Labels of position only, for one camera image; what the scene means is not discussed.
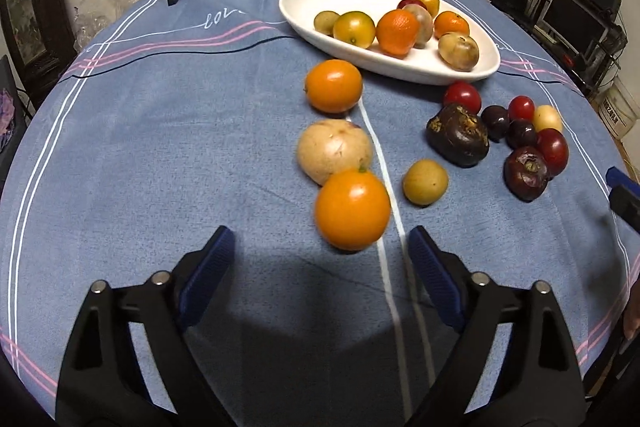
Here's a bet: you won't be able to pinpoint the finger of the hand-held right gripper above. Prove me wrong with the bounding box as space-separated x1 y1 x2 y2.
609 184 640 233
605 166 640 195

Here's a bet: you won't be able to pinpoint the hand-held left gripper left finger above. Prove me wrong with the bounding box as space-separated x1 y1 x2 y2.
55 225 237 427

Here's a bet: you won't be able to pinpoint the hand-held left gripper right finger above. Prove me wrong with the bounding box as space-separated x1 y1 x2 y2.
407 225 588 427

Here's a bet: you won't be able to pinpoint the pale yellow round fruit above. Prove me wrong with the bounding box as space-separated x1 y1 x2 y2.
532 105 564 134

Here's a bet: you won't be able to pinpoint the dark maroon mangosteen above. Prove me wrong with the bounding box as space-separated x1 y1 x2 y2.
503 146 550 202

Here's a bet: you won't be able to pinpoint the small tan longan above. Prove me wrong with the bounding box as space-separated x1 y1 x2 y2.
403 159 450 206
313 10 342 36

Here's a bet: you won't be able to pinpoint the dark purple plum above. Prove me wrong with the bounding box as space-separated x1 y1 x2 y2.
506 119 539 150
481 105 511 142

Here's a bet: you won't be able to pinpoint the red cherry tomato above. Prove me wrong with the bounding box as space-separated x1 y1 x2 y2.
443 81 482 114
508 95 536 122

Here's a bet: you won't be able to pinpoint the speckled tan oval fruit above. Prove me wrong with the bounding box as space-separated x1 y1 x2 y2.
296 119 374 186

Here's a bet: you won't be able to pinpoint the tan spotted round fruit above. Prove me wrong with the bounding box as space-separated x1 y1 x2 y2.
438 33 480 72

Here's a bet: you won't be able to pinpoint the large orange mandarin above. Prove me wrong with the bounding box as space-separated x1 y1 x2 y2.
376 8 421 56
433 11 471 39

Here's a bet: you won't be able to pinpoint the pale pink round fruit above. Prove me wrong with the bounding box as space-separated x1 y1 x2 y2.
402 3 435 49

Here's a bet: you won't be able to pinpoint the yellow-green small citrus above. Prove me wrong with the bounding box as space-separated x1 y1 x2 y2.
333 11 376 48

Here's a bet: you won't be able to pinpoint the white bucket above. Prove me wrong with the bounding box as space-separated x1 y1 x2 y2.
597 77 640 140

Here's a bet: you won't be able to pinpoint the black desk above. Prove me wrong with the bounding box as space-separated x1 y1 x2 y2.
480 0 628 98

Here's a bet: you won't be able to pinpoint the black computer monitor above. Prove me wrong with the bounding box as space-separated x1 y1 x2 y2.
542 0 608 52

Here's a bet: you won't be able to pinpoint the purple cloth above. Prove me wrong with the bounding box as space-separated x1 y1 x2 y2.
0 87 21 148

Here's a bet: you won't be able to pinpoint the clear plastic bags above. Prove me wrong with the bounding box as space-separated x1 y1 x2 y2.
72 14 108 52

